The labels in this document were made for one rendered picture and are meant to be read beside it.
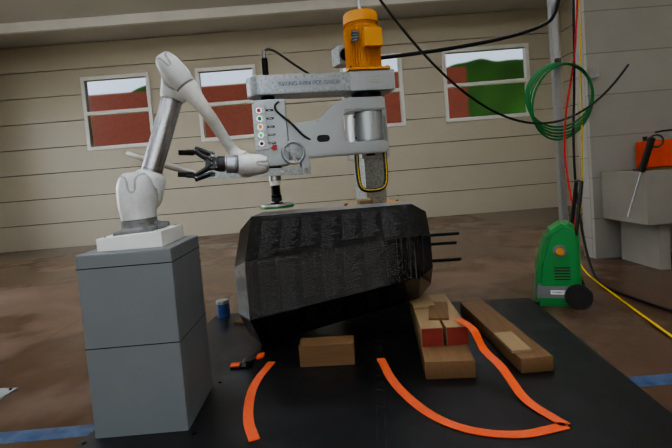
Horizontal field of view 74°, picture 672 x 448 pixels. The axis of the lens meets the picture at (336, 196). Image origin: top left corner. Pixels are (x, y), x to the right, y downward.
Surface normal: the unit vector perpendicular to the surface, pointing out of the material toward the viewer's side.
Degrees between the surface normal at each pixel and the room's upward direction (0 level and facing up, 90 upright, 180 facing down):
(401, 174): 90
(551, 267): 90
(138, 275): 90
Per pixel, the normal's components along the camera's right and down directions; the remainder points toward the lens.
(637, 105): 0.02, 0.05
